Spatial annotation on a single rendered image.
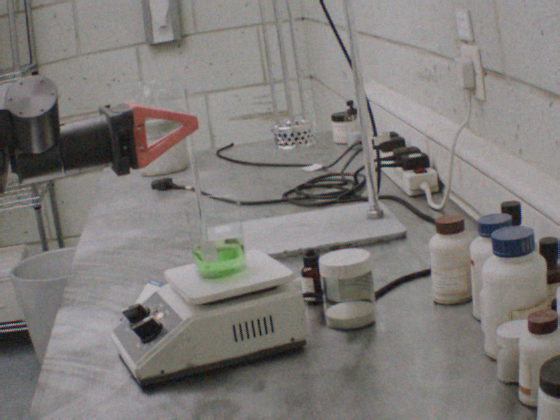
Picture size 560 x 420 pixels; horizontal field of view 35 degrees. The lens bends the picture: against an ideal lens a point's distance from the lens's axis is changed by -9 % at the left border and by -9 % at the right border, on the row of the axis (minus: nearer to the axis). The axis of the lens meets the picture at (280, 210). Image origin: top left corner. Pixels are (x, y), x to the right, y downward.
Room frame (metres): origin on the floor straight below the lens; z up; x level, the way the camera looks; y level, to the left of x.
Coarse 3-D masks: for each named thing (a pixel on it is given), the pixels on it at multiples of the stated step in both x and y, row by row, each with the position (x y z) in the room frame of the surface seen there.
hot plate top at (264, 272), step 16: (256, 256) 1.06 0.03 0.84; (176, 272) 1.04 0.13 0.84; (192, 272) 1.03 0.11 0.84; (256, 272) 1.00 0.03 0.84; (272, 272) 0.99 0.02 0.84; (288, 272) 0.99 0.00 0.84; (176, 288) 0.99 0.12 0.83; (192, 288) 0.97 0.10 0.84; (208, 288) 0.97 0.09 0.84; (224, 288) 0.96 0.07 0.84; (240, 288) 0.96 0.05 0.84; (256, 288) 0.96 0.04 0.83; (192, 304) 0.95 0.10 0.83
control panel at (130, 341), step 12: (144, 300) 1.04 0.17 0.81; (156, 300) 1.02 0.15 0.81; (156, 312) 0.99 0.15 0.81; (168, 312) 0.98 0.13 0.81; (120, 324) 1.03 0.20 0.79; (168, 324) 0.95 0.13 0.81; (120, 336) 1.00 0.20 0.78; (132, 336) 0.98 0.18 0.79; (132, 348) 0.95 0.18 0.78; (144, 348) 0.93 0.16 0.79
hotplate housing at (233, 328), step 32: (160, 288) 1.05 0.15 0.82; (288, 288) 0.99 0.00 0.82; (192, 320) 0.93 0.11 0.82; (224, 320) 0.95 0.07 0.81; (256, 320) 0.96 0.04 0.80; (288, 320) 0.97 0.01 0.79; (160, 352) 0.92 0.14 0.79; (192, 352) 0.93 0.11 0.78; (224, 352) 0.94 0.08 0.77; (256, 352) 0.96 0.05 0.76
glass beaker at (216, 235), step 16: (192, 208) 1.03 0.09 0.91; (208, 208) 1.04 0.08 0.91; (224, 208) 0.98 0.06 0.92; (240, 208) 1.01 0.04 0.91; (192, 224) 0.99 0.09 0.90; (208, 224) 0.98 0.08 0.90; (224, 224) 0.99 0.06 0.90; (240, 224) 1.00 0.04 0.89; (192, 240) 1.00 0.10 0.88; (208, 240) 0.98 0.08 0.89; (224, 240) 0.98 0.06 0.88; (240, 240) 1.00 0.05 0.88; (192, 256) 1.00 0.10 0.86; (208, 256) 0.98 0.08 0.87; (224, 256) 0.98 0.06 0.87; (240, 256) 0.99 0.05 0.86; (208, 272) 0.99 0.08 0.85; (224, 272) 0.98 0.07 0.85; (240, 272) 0.99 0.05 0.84
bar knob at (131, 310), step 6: (132, 306) 1.00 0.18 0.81; (138, 306) 1.00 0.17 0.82; (126, 312) 1.00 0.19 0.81; (132, 312) 1.00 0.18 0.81; (138, 312) 1.00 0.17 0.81; (144, 312) 1.00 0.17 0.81; (132, 318) 1.01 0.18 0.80; (138, 318) 1.00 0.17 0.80; (144, 318) 0.99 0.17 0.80; (132, 324) 1.00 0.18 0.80
